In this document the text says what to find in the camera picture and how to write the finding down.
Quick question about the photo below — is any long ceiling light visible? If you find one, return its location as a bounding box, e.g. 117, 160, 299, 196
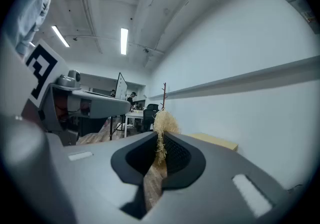
120, 28, 129, 56
51, 25, 71, 48

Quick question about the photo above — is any beige fuzzy soft object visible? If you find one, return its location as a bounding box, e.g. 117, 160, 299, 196
152, 109, 181, 166

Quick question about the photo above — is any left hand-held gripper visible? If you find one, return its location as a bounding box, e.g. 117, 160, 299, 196
4, 39, 133, 146

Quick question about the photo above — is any black office chair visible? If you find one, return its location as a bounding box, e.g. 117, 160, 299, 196
141, 103, 160, 132

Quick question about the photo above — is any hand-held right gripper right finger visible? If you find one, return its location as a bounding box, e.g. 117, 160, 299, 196
142, 132, 297, 224

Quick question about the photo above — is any white desk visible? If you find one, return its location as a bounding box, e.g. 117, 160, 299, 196
124, 109, 145, 138

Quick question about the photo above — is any whiteboard with black stand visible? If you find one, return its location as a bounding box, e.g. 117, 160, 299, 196
109, 72, 129, 141

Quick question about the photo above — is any red-brown coat rack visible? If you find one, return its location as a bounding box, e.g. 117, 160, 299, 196
159, 82, 169, 111

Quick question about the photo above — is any grey wall rail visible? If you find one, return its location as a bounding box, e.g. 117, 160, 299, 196
149, 55, 320, 101

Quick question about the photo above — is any grey gripper camera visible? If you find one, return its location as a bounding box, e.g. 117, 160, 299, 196
56, 69, 82, 89

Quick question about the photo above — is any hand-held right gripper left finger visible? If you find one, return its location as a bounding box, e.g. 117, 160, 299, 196
44, 130, 159, 224

